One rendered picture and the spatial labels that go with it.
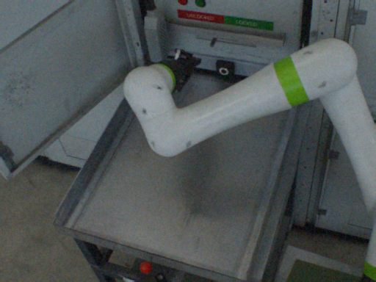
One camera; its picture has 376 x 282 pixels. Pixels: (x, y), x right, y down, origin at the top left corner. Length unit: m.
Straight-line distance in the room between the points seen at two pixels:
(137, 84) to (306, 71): 0.39
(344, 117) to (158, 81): 0.48
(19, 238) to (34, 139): 0.99
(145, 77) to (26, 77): 0.48
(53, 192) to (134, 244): 1.32
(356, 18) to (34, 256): 1.80
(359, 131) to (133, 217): 0.66
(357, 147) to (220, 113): 0.37
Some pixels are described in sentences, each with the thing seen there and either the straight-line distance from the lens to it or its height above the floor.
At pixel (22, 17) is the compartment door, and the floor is 1.28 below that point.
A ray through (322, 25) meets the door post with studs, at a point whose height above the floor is 1.15.
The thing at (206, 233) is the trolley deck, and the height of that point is 0.85.
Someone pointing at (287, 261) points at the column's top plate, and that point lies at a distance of 1.44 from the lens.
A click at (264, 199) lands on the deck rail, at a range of 1.42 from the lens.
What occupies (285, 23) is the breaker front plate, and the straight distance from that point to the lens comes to 1.55.
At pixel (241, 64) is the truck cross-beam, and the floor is 0.91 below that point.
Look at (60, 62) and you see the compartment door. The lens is 1.60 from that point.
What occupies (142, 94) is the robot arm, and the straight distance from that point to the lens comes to 1.18.
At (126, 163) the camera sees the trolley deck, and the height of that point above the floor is 0.85.
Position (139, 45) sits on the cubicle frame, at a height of 0.95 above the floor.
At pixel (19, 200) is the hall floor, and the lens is 2.70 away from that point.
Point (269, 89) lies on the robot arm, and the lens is 1.14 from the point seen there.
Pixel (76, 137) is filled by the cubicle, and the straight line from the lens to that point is 2.38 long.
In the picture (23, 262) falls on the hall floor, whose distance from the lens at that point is 2.49.
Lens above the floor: 2.04
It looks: 50 degrees down
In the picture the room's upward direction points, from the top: 9 degrees counter-clockwise
